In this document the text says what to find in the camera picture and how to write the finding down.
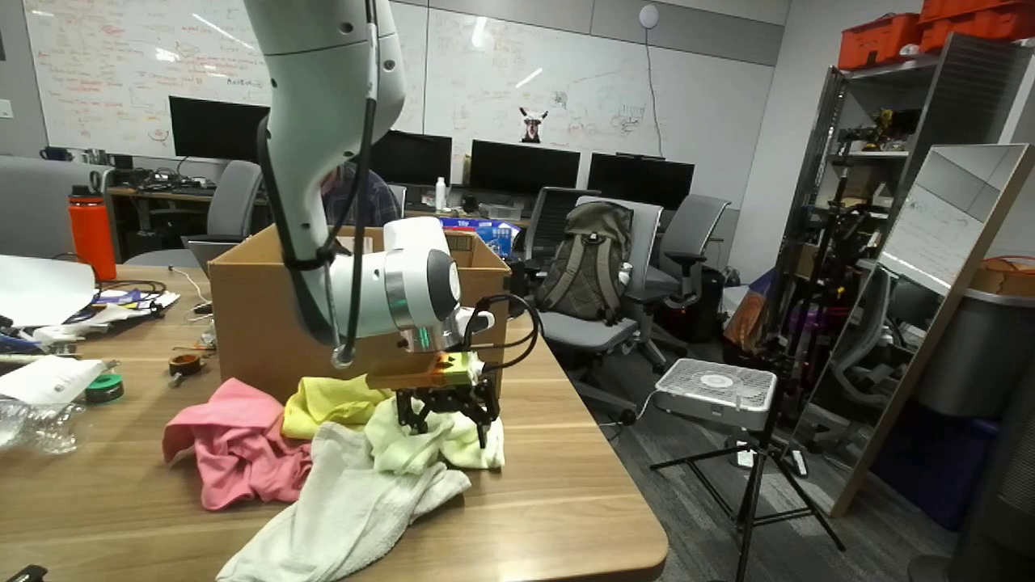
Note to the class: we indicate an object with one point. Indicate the orange water bottle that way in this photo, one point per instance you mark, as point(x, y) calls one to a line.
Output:
point(91, 231)

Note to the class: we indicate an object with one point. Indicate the grey trash bin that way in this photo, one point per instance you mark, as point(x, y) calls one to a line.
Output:
point(989, 345)

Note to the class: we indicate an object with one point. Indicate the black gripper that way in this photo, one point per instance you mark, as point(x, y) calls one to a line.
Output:
point(476, 401)

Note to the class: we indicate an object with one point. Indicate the white grey towel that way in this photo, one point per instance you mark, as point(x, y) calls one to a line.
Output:
point(345, 518)

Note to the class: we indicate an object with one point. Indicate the green tape roll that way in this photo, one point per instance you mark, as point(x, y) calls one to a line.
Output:
point(108, 385)

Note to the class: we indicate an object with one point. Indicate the silver mac mini box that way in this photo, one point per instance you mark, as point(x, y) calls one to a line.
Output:
point(728, 397)

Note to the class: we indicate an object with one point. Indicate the black camera tripod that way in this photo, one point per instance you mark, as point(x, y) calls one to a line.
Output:
point(686, 244)

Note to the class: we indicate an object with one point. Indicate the brown tape roll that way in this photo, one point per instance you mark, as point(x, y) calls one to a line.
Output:
point(187, 364)

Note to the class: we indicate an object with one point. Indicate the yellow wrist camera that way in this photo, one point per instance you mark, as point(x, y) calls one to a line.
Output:
point(444, 369)

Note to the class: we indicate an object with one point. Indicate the bright yellow cloth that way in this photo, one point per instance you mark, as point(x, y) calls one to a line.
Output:
point(321, 399)

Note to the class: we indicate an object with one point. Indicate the grey backpack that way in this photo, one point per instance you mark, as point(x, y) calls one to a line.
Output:
point(587, 266)

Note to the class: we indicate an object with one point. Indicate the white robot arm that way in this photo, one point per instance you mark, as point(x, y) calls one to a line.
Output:
point(395, 314)

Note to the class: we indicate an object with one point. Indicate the magenta pink cloth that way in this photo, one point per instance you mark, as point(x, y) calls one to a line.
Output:
point(237, 449)

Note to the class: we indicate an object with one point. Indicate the open cardboard box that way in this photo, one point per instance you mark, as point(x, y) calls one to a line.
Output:
point(260, 334)

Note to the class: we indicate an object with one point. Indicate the pale green towel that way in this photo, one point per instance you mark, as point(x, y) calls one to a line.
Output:
point(447, 438)

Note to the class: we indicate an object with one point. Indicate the person in plaid shirt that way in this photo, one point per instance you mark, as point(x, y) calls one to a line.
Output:
point(345, 196)

